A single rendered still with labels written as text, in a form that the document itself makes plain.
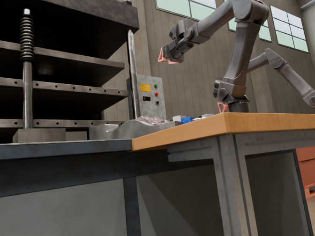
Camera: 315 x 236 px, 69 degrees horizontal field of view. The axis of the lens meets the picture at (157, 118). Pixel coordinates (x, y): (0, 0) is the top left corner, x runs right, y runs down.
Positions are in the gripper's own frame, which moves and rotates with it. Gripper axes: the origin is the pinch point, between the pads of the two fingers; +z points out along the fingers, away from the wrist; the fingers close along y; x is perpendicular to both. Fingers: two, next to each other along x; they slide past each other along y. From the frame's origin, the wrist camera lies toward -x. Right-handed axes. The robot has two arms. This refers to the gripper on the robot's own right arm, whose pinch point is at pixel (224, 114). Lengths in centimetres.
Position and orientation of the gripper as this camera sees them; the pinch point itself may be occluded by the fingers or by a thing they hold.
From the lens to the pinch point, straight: 150.8
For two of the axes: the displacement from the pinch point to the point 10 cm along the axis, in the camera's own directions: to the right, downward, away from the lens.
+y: -8.0, -0.1, -6.0
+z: -1.6, 9.7, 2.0
